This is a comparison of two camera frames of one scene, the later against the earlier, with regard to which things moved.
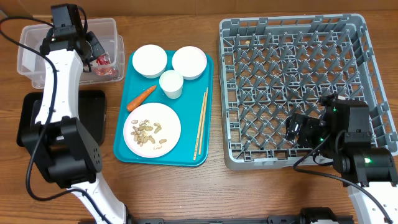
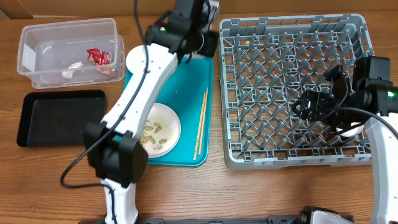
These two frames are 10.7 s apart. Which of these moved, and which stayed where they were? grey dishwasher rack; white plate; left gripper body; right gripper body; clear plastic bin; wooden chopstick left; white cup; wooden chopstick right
Moved: white cup; left gripper body; right gripper body
Stayed: grey dishwasher rack; clear plastic bin; white plate; wooden chopstick right; wooden chopstick left
